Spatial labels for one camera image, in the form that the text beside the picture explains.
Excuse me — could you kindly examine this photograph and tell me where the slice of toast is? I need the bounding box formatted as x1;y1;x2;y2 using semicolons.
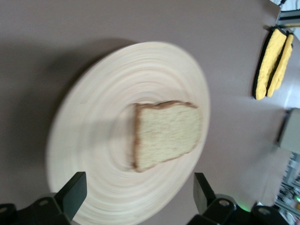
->
132;100;203;173

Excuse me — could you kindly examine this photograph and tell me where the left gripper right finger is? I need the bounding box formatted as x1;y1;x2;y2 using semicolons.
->
189;172;238;225

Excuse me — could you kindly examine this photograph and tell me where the beige and chrome toaster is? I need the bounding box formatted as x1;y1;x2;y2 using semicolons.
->
277;108;300;150

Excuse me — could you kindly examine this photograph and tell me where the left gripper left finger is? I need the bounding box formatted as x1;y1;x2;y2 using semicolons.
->
17;172;88;225

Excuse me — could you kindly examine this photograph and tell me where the round wooden plate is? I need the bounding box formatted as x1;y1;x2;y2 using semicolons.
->
46;41;211;225

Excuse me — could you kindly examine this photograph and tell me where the aluminium frame profile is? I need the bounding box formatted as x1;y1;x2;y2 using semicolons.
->
277;0;300;27

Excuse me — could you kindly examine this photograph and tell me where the aluminium frame shelving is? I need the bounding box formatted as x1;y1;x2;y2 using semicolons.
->
273;150;300;225

